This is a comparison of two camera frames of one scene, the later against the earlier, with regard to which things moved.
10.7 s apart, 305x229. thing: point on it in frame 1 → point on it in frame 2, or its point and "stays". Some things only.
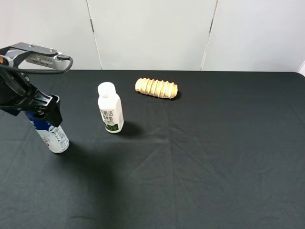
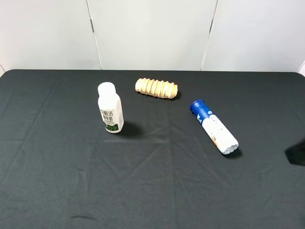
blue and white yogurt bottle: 54,136 → 226,142
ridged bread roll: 157,88 stays
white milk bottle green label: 110,105 stays
